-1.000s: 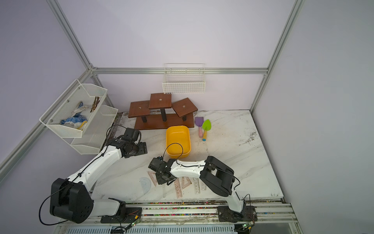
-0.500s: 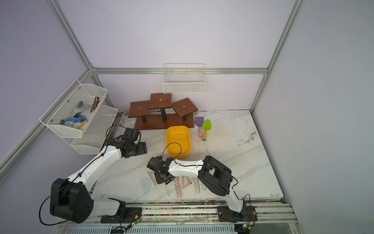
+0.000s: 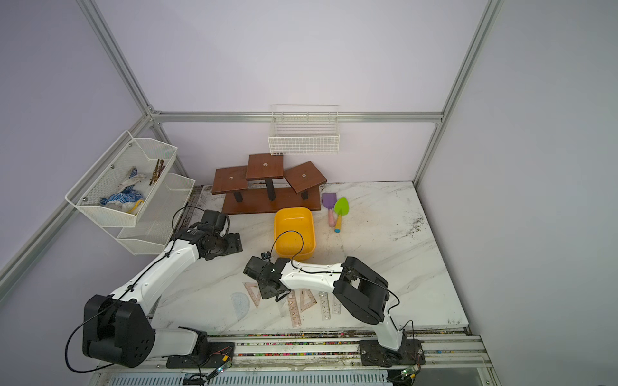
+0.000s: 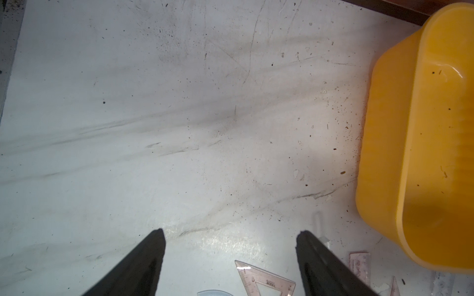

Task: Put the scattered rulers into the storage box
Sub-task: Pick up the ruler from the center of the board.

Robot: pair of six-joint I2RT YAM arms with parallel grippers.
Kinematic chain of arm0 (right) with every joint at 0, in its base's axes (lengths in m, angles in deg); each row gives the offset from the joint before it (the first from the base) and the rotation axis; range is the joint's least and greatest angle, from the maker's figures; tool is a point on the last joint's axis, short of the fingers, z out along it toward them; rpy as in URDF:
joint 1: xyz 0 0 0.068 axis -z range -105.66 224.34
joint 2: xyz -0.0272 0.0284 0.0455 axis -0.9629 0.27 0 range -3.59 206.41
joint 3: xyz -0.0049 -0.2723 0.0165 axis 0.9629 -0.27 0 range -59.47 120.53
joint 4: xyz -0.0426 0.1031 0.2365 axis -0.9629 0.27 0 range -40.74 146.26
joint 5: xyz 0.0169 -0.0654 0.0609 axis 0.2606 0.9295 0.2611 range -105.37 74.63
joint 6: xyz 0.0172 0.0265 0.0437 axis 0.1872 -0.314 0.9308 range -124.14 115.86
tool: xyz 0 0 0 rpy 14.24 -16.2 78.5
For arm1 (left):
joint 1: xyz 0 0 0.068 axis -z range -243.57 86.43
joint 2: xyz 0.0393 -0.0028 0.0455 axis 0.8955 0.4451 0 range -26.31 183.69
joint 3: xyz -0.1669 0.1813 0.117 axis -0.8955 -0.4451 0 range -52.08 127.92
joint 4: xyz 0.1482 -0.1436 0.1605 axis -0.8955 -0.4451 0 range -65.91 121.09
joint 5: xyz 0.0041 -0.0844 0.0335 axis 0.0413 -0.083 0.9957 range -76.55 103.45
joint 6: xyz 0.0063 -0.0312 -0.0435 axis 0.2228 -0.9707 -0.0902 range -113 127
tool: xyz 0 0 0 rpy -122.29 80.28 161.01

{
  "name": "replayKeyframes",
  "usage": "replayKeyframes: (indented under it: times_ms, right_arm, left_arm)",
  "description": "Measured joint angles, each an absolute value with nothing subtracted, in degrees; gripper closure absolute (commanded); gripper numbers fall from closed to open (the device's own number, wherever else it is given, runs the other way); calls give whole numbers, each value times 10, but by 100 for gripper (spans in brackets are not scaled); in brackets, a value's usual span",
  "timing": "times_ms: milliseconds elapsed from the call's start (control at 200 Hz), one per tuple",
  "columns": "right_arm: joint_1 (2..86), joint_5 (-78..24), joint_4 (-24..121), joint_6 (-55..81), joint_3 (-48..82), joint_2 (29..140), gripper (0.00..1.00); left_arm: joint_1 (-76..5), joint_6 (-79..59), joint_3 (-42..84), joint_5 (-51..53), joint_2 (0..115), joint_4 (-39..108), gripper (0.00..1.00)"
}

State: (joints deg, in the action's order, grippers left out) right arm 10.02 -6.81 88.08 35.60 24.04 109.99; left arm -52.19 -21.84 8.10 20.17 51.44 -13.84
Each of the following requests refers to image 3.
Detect brown clothespins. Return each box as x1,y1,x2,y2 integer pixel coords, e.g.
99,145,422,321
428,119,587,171
149,159,165,186

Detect long clear stencil ruler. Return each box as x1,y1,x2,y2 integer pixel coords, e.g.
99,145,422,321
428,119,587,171
319,291,332,320

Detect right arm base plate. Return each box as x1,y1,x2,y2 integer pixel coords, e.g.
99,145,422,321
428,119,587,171
359,339,426,368

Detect upper white mesh bin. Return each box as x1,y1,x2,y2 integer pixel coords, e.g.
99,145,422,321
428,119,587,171
65,131,177,228

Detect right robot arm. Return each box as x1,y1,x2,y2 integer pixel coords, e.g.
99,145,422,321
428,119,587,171
244,257,405,355

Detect white wire wall basket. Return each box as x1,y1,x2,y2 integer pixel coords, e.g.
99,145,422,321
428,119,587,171
268,104,341,155

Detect purple toy shovel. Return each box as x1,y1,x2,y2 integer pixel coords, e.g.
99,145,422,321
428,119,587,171
321,192,337,228

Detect small pink set square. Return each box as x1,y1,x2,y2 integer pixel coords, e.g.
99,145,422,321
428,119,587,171
243,282,262,308

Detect long pink stencil ruler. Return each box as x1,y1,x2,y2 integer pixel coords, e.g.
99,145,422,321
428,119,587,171
286,290,302,328

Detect yellow item in bin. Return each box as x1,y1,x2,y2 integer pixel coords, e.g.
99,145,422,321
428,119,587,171
129,199,144,215

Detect blue clear protractor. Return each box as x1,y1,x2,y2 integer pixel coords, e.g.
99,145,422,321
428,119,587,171
230,292,250,321

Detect short clear stencil ruler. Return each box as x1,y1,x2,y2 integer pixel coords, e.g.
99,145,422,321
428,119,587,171
332,296,342,315

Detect yellow plastic storage box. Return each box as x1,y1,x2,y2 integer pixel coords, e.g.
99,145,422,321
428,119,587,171
274,207,316,262

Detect white mesh bin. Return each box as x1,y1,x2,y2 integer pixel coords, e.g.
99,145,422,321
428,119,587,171
65,131,177,228
116,173,195,255

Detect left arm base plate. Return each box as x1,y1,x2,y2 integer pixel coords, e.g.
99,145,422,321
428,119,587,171
166,342,235,369

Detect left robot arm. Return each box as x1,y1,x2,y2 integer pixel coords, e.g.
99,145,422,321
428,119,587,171
74,210,242,368

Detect green toy trowel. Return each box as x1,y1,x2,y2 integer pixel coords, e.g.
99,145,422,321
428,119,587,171
333,197,349,233

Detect blue white cloth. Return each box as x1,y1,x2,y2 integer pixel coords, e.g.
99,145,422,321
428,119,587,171
99,167,146,213

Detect brown wooden tiered stand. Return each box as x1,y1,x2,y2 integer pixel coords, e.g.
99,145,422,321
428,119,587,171
211,154,328,215

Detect lower white mesh bin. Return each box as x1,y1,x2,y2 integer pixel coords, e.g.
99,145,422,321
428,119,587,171
116,173,195,255

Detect tall pink set square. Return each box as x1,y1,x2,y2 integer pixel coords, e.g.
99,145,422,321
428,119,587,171
299,289,317,312

